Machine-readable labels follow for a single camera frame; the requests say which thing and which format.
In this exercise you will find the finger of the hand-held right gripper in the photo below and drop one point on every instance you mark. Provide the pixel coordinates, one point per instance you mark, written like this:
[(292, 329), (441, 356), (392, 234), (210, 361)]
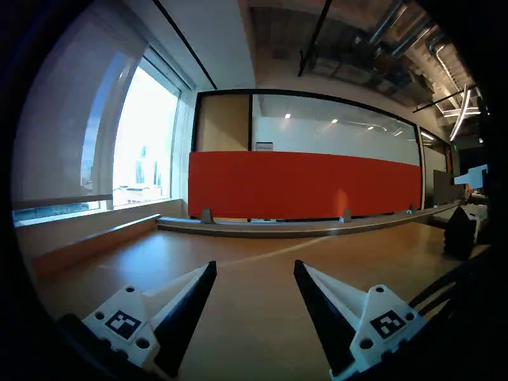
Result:
[(459, 234)]

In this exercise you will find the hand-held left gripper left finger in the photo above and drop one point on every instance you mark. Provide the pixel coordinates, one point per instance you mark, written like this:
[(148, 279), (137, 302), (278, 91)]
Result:
[(119, 313)]

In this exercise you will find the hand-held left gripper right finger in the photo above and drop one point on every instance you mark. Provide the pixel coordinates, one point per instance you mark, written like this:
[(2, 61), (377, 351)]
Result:
[(381, 313)]

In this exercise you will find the grey desk divider panel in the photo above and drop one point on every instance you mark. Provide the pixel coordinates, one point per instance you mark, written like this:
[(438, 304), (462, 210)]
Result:
[(447, 188)]

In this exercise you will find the red desk screen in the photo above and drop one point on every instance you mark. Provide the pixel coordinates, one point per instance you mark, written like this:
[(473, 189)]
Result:
[(301, 184)]

